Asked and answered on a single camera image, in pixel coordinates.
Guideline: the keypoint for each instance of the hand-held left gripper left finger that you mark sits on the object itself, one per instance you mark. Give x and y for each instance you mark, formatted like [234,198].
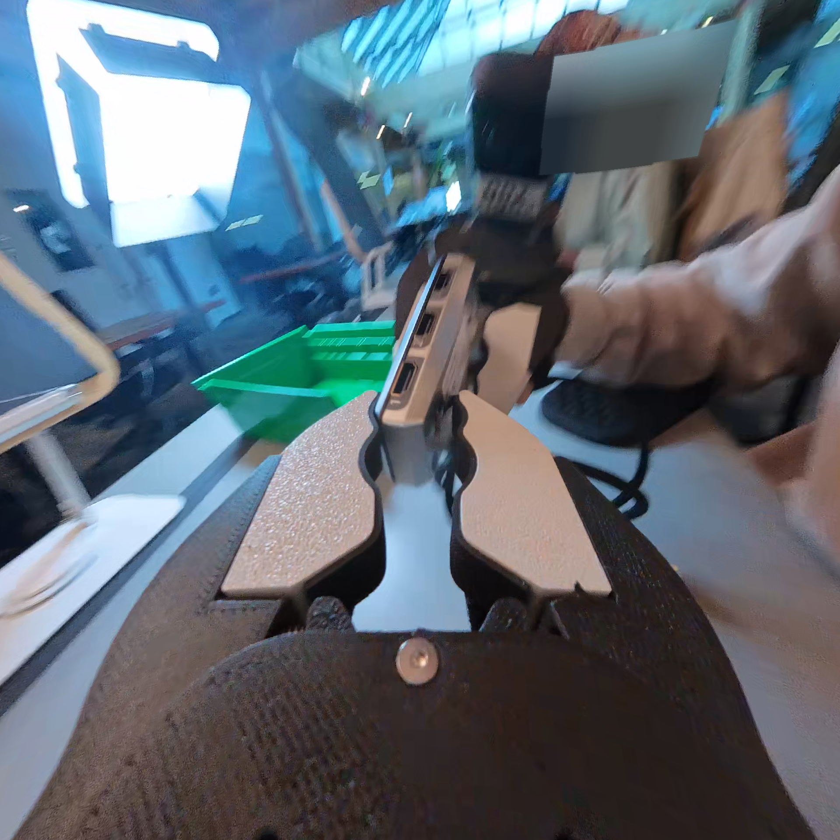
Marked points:
[308,518]

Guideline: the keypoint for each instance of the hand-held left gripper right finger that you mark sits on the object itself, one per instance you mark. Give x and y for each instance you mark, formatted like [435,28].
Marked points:
[531,525]

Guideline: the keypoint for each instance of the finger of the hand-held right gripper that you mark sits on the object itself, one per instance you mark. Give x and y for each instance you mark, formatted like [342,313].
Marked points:
[512,354]

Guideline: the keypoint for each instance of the green plastic bin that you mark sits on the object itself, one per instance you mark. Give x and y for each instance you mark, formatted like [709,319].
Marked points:
[275,394]

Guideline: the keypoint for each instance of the beige adjustable stand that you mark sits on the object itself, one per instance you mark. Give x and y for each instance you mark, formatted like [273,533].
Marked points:
[375,275]

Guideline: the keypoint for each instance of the white stand base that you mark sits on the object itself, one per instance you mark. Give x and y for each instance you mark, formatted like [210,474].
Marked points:
[98,538]

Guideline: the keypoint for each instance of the tan jacket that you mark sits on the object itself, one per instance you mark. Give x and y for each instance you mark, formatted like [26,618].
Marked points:
[735,177]

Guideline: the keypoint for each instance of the bright studio light panel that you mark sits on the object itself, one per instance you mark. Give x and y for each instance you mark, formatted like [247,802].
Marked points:
[164,131]

